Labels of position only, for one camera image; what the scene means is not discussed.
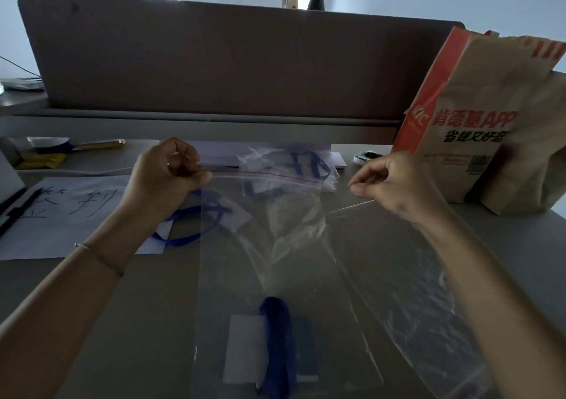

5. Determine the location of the person's right hand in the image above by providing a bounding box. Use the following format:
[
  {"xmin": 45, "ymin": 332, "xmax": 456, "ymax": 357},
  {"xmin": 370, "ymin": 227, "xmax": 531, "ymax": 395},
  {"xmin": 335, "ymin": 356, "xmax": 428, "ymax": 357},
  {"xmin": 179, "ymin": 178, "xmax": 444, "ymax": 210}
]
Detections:
[{"xmin": 348, "ymin": 151, "xmax": 448, "ymax": 228}]

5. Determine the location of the person's left forearm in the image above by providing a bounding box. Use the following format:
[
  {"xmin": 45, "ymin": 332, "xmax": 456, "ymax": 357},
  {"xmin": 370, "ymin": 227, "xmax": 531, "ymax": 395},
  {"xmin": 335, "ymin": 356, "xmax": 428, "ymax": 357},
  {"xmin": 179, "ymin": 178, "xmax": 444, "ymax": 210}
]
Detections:
[{"xmin": 0, "ymin": 211, "xmax": 166, "ymax": 399}]

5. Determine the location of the brown desk divider panel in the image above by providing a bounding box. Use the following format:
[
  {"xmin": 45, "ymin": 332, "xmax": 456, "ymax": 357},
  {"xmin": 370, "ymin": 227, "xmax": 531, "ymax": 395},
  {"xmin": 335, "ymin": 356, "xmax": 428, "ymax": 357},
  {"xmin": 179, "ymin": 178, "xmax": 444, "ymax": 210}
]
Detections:
[{"xmin": 18, "ymin": 0, "xmax": 466, "ymax": 122}]

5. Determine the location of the clear zip plastic bag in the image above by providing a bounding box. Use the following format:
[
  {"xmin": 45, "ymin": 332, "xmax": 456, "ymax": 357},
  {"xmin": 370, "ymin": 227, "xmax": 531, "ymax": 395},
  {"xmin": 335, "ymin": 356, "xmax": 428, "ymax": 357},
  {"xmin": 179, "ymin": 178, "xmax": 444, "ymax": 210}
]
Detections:
[{"xmin": 194, "ymin": 168, "xmax": 386, "ymax": 397}]

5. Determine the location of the grey clipboard with black clip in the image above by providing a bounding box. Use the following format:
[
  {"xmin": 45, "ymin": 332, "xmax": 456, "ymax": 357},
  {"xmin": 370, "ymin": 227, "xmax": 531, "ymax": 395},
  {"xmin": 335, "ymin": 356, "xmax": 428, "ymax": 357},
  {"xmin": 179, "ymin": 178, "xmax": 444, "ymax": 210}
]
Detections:
[{"xmin": 0, "ymin": 149, "xmax": 43, "ymax": 238}]

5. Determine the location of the yellow packet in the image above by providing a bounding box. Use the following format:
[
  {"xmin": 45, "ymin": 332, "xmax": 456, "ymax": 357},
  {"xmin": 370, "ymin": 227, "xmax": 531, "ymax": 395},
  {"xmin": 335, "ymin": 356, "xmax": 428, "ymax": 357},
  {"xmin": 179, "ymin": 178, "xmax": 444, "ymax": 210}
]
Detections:
[{"xmin": 17, "ymin": 153, "xmax": 68, "ymax": 171}]

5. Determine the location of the yellow wrapped stick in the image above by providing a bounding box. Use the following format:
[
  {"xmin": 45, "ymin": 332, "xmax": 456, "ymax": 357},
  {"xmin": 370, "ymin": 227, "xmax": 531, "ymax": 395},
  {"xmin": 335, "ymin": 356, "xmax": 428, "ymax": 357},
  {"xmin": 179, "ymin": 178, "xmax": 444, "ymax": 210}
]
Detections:
[{"xmin": 72, "ymin": 139, "xmax": 126, "ymax": 151}]

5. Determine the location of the white and blue bowl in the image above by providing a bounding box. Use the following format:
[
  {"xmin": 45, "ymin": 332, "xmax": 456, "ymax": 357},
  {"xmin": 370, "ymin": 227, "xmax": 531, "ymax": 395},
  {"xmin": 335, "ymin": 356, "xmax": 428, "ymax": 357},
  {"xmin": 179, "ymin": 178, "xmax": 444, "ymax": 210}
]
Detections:
[{"xmin": 27, "ymin": 136, "xmax": 75, "ymax": 155}]

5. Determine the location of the white flat device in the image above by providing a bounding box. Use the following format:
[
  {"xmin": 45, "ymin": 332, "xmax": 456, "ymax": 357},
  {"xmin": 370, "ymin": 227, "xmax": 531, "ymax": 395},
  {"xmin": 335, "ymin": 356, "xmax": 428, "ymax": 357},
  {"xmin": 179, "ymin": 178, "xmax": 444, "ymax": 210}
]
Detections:
[{"xmin": 0, "ymin": 77, "xmax": 46, "ymax": 92}]

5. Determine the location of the looped blue lanyard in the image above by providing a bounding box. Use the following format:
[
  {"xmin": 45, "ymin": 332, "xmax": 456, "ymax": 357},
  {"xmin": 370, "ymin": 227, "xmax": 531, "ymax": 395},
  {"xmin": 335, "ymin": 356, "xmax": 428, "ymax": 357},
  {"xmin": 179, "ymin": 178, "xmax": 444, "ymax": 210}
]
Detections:
[{"xmin": 152, "ymin": 188, "xmax": 233, "ymax": 249}]

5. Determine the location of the black cable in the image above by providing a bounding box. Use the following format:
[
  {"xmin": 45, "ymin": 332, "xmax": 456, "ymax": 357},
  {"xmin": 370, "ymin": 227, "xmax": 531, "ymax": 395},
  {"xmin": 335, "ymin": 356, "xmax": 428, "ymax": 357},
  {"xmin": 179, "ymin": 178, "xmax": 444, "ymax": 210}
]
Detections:
[{"xmin": 0, "ymin": 55, "xmax": 43, "ymax": 80}]

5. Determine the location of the white badge card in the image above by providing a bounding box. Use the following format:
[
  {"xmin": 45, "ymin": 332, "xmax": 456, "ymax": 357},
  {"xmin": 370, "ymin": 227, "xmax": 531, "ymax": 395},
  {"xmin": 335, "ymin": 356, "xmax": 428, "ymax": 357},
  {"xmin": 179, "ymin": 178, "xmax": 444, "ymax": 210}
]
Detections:
[{"xmin": 222, "ymin": 314, "xmax": 320, "ymax": 385}]

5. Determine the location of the crumpled clear plastic bag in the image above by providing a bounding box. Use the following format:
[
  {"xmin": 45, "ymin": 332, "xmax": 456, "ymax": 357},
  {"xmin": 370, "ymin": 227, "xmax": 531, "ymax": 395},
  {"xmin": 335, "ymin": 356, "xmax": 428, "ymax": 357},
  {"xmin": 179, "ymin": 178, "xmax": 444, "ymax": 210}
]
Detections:
[{"xmin": 238, "ymin": 144, "xmax": 340, "ymax": 192}]

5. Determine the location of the person's left hand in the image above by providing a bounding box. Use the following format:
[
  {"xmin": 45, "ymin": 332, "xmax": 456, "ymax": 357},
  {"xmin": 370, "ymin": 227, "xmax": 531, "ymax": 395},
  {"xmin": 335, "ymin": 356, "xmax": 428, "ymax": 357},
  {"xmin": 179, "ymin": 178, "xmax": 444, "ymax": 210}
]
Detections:
[{"xmin": 126, "ymin": 137, "xmax": 213, "ymax": 223}]

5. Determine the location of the person's right forearm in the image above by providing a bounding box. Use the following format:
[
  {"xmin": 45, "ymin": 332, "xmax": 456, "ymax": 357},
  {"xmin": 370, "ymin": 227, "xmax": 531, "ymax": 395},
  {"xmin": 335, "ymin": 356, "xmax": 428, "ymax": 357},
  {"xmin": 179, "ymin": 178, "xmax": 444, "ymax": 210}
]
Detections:
[{"xmin": 413, "ymin": 202, "xmax": 566, "ymax": 399}]

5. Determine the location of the flat clear plastic bag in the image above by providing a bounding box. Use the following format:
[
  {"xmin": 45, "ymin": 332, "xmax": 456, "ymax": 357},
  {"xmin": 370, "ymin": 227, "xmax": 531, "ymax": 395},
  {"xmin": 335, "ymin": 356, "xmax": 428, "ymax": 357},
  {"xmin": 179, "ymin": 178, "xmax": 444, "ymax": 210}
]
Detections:
[{"xmin": 326, "ymin": 199, "xmax": 502, "ymax": 399}]

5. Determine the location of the thin wrist bracelet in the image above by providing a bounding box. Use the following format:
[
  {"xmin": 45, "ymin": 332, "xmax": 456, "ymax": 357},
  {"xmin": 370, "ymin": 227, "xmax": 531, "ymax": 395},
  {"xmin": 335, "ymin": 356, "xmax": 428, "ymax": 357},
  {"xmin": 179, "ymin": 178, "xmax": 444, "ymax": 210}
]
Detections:
[{"xmin": 74, "ymin": 242, "xmax": 126, "ymax": 278}]

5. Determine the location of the folded blue lanyard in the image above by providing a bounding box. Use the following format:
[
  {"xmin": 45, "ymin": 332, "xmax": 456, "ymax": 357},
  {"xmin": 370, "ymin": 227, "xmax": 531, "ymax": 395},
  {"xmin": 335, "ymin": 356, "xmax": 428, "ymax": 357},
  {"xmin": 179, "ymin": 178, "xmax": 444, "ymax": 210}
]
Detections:
[{"xmin": 258, "ymin": 296, "xmax": 298, "ymax": 399}]

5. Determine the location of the white paper with handwriting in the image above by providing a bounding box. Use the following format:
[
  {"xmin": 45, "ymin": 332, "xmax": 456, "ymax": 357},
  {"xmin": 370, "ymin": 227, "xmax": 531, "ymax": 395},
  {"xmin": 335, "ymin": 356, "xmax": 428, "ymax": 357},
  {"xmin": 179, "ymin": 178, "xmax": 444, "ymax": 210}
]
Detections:
[{"xmin": 0, "ymin": 175, "xmax": 174, "ymax": 261}]

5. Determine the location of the brown and red paper bag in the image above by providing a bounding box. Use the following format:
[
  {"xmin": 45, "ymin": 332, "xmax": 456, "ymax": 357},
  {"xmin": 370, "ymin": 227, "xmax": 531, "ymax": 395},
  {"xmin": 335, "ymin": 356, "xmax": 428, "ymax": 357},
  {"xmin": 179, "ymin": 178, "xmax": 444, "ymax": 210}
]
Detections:
[{"xmin": 391, "ymin": 26, "xmax": 566, "ymax": 216}]

